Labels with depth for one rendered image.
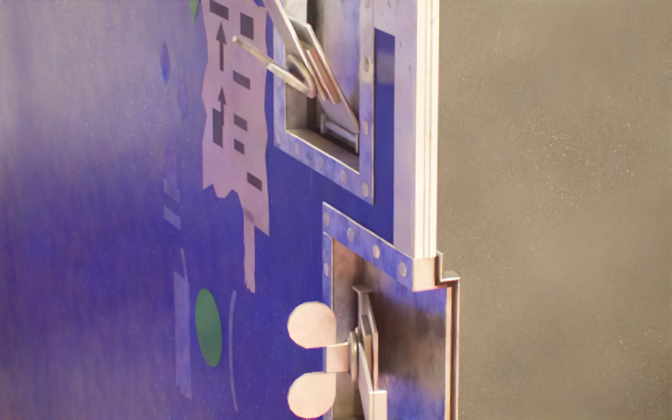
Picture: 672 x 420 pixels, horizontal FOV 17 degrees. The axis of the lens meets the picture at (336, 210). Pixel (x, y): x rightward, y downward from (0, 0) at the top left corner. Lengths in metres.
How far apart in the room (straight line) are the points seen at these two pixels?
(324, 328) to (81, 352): 0.52
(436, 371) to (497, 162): 1.12
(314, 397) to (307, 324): 0.04
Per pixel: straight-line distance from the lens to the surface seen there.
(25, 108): 1.66
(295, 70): 1.11
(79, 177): 1.54
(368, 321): 1.09
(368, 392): 1.02
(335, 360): 1.09
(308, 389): 1.10
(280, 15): 1.09
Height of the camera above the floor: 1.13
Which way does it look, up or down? 16 degrees down
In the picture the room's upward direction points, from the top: straight up
